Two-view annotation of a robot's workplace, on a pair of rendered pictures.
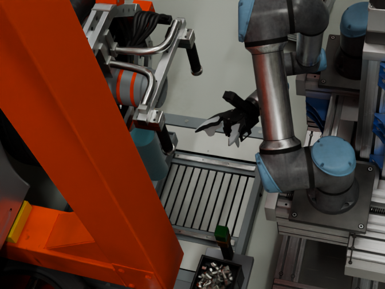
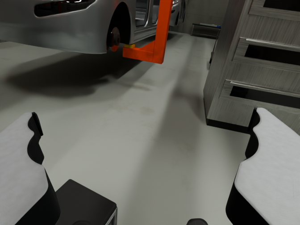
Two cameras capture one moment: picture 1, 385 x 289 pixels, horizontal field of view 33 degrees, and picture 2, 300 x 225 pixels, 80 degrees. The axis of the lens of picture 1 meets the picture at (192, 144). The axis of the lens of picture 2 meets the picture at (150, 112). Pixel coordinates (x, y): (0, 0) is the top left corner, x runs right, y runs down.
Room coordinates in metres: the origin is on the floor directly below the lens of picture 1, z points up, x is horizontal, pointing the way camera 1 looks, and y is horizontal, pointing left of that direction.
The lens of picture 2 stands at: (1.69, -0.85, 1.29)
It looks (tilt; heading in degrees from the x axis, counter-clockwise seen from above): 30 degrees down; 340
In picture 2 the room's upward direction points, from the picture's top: 8 degrees clockwise
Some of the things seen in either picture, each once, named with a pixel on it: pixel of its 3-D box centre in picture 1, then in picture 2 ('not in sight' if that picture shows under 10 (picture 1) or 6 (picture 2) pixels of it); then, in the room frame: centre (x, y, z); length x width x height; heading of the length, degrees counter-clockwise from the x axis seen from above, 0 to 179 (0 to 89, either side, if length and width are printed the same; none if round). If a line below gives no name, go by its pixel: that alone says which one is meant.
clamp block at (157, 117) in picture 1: (149, 118); not in sight; (1.24, 0.11, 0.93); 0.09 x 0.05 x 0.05; 59
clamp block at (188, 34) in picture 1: (180, 37); not in sight; (1.53, -0.07, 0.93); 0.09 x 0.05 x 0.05; 59
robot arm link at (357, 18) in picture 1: (361, 27); not in sight; (1.28, -0.61, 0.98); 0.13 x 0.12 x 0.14; 74
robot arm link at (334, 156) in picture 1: (330, 163); not in sight; (0.86, -0.35, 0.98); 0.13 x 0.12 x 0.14; 79
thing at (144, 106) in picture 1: (124, 77); not in sight; (1.34, 0.14, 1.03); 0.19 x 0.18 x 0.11; 59
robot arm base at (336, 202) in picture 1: (333, 183); not in sight; (0.86, -0.35, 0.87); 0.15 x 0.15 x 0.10
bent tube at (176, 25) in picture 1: (144, 30); not in sight; (1.51, 0.04, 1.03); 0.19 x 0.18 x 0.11; 59
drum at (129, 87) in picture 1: (133, 85); not in sight; (1.45, 0.13, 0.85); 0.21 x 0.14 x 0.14; 59
